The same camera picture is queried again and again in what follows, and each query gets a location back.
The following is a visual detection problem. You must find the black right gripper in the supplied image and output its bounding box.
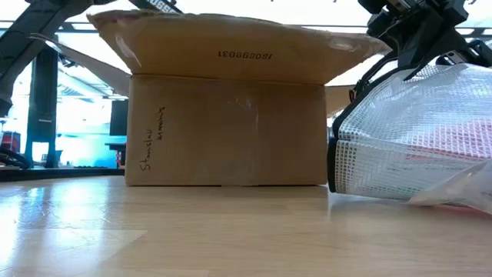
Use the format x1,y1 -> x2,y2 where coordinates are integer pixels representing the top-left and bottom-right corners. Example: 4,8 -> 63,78
357,0 -> 492,81

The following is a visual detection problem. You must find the white translucent zip pouch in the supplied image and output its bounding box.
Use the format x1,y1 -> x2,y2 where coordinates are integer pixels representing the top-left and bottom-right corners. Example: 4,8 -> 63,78
326,63 -> 492,202

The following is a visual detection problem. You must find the clear plastic bag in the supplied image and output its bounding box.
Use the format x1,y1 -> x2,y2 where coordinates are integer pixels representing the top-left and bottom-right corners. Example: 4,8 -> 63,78
407,159 -> 492,215

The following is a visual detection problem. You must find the brown cardboard box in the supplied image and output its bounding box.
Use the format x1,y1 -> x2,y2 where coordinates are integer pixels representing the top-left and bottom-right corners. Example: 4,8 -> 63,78
28,9 -> 391,188

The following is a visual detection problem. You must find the dark background desk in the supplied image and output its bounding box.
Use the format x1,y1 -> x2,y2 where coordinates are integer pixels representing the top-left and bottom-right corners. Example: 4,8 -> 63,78
104,142 -> 127,169

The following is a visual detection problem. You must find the black ceiling device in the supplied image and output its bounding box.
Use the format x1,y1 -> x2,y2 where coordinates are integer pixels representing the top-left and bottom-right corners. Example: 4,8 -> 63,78
57,53 -> 79,69

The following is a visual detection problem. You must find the tall black column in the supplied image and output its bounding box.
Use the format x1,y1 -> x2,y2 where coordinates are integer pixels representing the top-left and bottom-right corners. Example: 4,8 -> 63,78
25,45 -> 59,169

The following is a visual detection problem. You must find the red crate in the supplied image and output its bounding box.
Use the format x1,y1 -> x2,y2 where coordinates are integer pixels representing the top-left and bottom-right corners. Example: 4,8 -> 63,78
0,131 -> 22,155

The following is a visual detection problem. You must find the black wall screen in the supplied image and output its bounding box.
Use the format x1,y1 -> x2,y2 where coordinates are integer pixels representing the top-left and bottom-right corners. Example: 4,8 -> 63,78
109,98 -> 130,136

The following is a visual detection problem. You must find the black cable bundle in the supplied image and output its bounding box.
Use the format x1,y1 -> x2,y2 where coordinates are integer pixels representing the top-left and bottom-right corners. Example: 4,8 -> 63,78
0,148 -> 34,170

